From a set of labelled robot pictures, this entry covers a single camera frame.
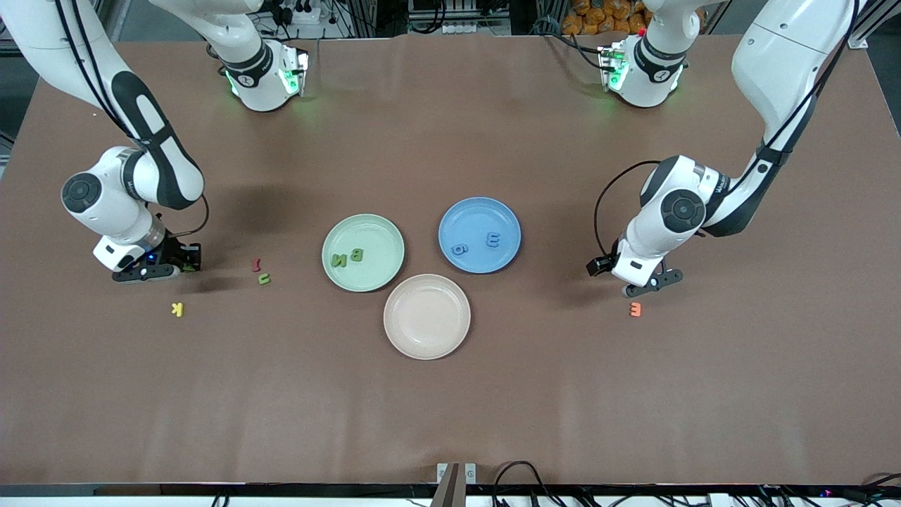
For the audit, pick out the blue plate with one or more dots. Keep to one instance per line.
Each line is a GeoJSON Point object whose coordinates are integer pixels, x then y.
{"type": "Point", "coordinates": [479, 218]}

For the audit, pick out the pale pink plate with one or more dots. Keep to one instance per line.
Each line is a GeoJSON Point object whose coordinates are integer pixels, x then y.
{"type": "Point", "coordinates": [426, 317]}

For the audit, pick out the metal table edge bracket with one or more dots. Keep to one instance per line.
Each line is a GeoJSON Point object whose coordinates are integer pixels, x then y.
{"type": "Point", "coordinates": [450, 486]}

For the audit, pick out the light green plate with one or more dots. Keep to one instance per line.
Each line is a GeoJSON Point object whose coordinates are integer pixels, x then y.
{"type": "Point", "coordinates": [373, 274]}

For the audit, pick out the aluminium frame profile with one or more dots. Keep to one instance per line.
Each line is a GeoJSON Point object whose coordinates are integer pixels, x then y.
{"type": "Point", "coordinates": [880, 21]}

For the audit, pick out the white power strip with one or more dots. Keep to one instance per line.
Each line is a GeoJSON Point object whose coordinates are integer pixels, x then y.
{"type": "Point", "coordinates": [464, 28]}
{"type": "Point", "coordinates": [306, 14]}

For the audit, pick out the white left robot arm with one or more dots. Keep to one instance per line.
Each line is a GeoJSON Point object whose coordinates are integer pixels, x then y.
{"type": "Point", "coordinates": [781, 56]}

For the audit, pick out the blue foam lowercase g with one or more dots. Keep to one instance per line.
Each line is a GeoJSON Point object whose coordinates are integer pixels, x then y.
{"type": "Point", "coordinates": [464, 249]}

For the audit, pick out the aluminium rack frame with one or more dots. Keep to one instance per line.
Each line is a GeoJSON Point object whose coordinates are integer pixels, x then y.
{"type": "Point", "coordinates": [457, 5]}

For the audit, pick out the yellow foam letter K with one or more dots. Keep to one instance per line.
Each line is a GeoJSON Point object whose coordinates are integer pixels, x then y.
{"type": "Point", "coordinates": [180, 309]}

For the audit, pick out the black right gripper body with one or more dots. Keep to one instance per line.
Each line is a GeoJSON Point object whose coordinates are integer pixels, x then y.
{"type": "Point", "coordinates": [175, 251]}

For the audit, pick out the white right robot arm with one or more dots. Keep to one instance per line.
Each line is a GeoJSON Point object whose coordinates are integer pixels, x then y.
{"type": "Point", "coordinates": [112, 211]}

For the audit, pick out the green foam letter N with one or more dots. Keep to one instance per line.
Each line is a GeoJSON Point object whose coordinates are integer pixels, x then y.
{"type": "Point", "coordinates": [338, 260]}

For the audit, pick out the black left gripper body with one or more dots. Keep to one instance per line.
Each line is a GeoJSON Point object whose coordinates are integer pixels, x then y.
{"type": "Point", "coordinates": [599, 265]}

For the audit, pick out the blue foam letter E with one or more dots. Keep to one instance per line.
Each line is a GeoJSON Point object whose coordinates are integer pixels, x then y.
{"type": "Point", "coordinates": [493, 241]}

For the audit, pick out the base connector box green light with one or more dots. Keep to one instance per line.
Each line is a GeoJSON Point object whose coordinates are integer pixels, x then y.
{"type": "Point", "coordinates": [612, 67]}
{"type": "Point", "coordinates": [295, 70]}

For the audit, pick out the bag of orange items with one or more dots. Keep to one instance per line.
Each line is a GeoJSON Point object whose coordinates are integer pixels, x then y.
{"type": "Point", "coordinates": [598, 17]}

